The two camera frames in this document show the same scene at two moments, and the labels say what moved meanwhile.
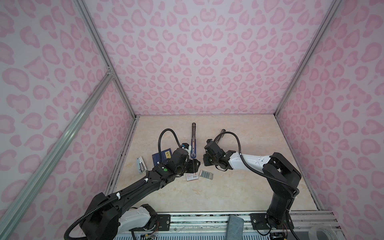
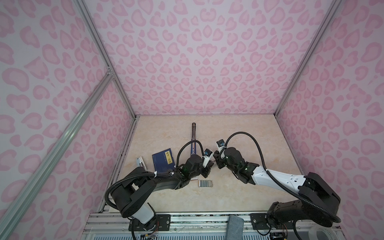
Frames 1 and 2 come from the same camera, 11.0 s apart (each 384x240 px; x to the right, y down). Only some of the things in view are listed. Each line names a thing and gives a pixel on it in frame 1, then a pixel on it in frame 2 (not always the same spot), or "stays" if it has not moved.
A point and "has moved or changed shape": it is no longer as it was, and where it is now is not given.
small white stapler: [141, 166] stays
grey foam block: [235, 229] stays
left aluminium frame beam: [13, 208] stays
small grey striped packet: [206, 174] has moved or changed shape
